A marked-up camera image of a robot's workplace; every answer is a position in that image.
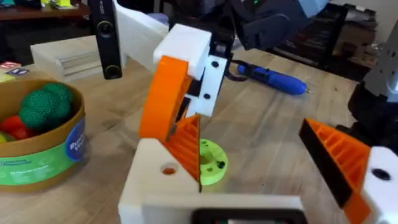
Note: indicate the coloured toy blocks heap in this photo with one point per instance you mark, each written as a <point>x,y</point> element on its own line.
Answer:
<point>12,70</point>

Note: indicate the left gripper white orange right finger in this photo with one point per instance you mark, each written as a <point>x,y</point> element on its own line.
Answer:
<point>357,174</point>

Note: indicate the brown tub with toys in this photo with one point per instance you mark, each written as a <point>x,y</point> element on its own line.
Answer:
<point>37,146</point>

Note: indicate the left gripper bare white left finger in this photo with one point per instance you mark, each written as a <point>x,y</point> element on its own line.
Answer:
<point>149,183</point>

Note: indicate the blue electric screwdriver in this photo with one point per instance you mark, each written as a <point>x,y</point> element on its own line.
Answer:
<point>273,79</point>

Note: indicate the orange ribbed wedge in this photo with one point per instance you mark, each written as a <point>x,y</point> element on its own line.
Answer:
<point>186,149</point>

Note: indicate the black storage rack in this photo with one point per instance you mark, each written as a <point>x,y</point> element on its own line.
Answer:
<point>323,40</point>

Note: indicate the pale wooden box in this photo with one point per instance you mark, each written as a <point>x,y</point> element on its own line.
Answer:
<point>68,59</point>

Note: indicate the green disc with holes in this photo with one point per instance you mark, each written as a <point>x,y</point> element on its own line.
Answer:
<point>211,161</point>

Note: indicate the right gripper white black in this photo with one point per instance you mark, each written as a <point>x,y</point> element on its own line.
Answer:
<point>140,37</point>

